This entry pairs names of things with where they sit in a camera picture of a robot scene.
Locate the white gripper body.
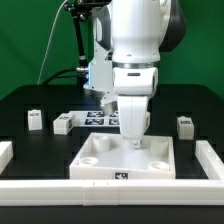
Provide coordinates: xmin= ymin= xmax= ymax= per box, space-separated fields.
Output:
xmin=117 ymin=96 xmax=148 ymax=141

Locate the white square table top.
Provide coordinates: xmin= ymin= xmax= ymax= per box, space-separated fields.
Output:
xmin=69 ymin=133 xmax=176 ymax=180

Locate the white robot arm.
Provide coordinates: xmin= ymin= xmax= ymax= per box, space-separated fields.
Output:
xmin=84 ymin=0 xmax=186 ymax=148

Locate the white marker sheet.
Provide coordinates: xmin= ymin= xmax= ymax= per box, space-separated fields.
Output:
xmin=71 ymin=111 xmax=119 ymax=127

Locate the white left fence piece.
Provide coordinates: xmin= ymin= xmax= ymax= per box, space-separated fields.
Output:
xmin=0 ymin=141 xmax=13 ymax=175

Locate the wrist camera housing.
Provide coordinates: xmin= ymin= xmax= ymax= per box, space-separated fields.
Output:
xmin=113 ymin=67 xmax=158 ymax=96

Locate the black cable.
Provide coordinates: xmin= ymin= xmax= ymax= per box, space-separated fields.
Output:
xmin=41 ymin=68 xmax=88 ymax=86

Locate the white front fence wall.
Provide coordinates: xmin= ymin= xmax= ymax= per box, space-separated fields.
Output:
xmin=0 ymin=180 xmax=224 ymax=206

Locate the white cable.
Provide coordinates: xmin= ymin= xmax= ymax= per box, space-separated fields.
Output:
xmin=37 ymin=0 xmax=69 ymax=86

